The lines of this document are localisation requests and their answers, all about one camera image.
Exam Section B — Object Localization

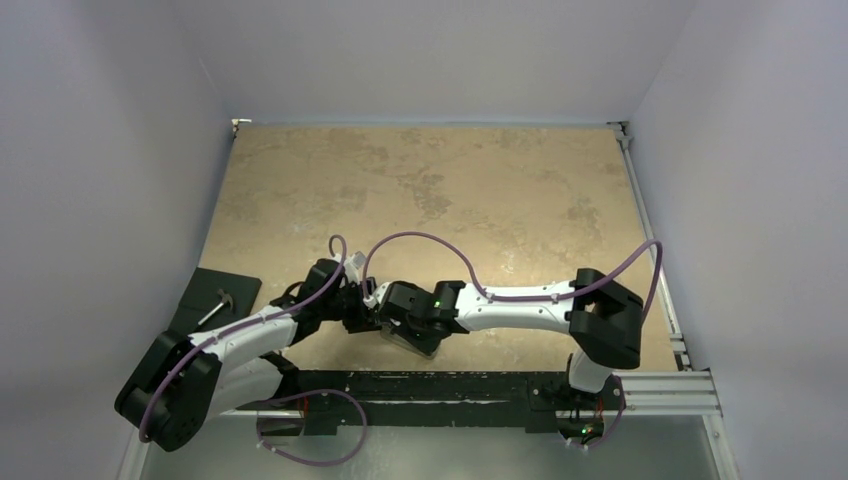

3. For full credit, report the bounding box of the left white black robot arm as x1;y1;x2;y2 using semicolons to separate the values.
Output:
114;253;375;452

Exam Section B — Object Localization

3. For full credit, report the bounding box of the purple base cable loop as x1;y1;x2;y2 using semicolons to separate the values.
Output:
255;388;370;468

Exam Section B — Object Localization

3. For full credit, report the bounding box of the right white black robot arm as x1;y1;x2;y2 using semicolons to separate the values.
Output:
364;268;645;407

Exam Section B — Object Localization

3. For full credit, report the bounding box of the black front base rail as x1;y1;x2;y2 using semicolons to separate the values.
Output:
283;370;626;439

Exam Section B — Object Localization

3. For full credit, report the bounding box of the metal hammer tool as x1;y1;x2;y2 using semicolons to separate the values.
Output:
197;289;234;327

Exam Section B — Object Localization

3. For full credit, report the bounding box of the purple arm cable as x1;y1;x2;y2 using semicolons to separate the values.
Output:
360;231;664;326
137;235;349;444

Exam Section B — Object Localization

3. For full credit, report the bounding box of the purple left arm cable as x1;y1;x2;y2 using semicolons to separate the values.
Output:
137;235;349;444

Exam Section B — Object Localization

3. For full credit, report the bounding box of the black mat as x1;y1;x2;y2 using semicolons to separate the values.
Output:
168;267;262;335

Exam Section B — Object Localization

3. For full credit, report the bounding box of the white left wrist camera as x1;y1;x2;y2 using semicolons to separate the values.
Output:
343;251;367;282

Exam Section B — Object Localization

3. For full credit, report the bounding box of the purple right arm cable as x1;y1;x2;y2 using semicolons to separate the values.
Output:
360;231;664;326

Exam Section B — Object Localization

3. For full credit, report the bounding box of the white universal AC remote control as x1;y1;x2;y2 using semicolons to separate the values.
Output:
380;328;439;359

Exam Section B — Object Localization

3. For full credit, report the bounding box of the aluminium frame rail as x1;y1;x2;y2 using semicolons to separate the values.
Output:
606;121;740;479

